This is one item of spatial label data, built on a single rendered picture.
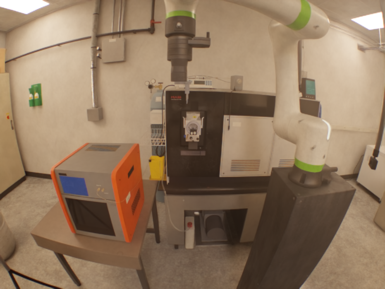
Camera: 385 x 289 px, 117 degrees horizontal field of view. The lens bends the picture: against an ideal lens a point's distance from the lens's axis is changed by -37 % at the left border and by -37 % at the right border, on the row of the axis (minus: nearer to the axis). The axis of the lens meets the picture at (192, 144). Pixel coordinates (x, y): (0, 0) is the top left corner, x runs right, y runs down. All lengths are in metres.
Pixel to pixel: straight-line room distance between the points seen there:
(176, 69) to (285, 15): 0.36
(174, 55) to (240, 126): 0.89
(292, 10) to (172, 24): 0.35
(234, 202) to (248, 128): 0.58
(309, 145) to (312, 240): 0.43
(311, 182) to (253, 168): 0.80
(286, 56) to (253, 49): 1.81
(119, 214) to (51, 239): 0.51
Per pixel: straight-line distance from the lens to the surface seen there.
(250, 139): 1.38
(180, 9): 0.58
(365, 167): 3.91
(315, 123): 0.69
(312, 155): 0.71
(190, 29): 0.57
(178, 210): 1.51
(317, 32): 0.69
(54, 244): 1.25
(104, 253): 1.05
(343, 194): 0.83
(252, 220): 1.69
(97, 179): 0.86
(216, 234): 1.90
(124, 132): 2.62
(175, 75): 0.55
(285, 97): 0.79
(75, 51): 2.91
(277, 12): 0.59
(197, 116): 1.20
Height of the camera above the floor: 1.48
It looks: 18 degrees down
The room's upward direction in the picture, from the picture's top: 1 degrees clockwise
